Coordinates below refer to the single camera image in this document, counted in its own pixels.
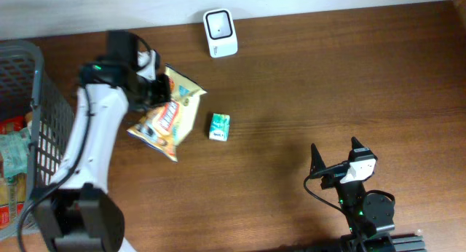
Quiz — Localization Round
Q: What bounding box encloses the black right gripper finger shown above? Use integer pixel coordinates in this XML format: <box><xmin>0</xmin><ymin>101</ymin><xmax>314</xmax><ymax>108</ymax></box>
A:
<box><xmin>309</xmin><ymin>143</ymin><xmax>326</xmax><ymax>174</ymax></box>
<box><xmin>349</xmin><ymin>136</ymin><xmax>370</xmax><ymax>161</ymax></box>

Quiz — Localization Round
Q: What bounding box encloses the yellow snack bag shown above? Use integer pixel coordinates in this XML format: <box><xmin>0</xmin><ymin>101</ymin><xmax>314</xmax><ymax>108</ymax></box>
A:
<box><xmin>127</xmin><ymin>64</ymin><xmax>207</xmax><ymax>162</ymax></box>

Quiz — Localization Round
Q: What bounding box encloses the small green tissue pack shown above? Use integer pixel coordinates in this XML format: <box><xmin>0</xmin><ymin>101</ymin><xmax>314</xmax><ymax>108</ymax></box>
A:
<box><xmin>209</xmin><ymin>113</ymin><xmax>231</xmax><ymax>142</ymax></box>

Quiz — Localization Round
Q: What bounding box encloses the teal wipes packet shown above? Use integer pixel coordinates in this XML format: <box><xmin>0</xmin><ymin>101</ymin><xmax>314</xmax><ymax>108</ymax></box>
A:
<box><xmin>1</xmin><ymin>128</ymin><xmax>31</xmax><ymax>178</ymax></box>

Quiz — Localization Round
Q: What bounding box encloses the red spaghetti packet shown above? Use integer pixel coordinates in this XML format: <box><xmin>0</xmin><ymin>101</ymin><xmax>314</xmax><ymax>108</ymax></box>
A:
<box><xmin>1</xmin><ymin>117</ymin><xmax>27</xmax><ymax>229</ymax></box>

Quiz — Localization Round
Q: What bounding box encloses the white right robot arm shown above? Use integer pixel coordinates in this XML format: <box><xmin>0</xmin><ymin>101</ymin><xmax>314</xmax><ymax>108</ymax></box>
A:
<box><xmin>305</xmin><ymin>137</ymin><xmax>395</xmax><ymax>239</ymax></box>

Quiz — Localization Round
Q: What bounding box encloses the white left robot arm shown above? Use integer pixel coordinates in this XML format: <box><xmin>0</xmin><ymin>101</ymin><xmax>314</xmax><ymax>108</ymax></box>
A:
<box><xmin>24</xmin><ymin>30</ymin><xmax>171</xmax><ymax>251</ymax></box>

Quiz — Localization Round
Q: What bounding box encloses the white barcode scanner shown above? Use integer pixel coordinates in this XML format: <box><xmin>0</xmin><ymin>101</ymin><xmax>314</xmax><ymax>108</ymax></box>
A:
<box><xmin>203</xmin><ymin>8</ymin><xmax>238</xmax><ymax>58</ymax></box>

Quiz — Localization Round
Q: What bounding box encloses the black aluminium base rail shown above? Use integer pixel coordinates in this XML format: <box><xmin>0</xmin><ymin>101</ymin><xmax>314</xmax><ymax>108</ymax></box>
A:
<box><xmin>291</xmin><ymin>234</ymin><xmax>427</xmax><ymax>252</ymax></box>

